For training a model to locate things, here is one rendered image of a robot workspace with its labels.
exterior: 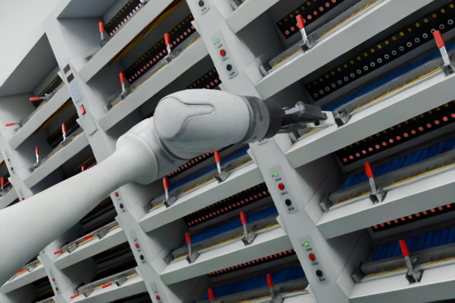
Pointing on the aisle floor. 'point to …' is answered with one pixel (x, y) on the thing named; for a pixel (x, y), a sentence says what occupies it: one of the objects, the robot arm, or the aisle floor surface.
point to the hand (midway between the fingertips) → (319, 120)
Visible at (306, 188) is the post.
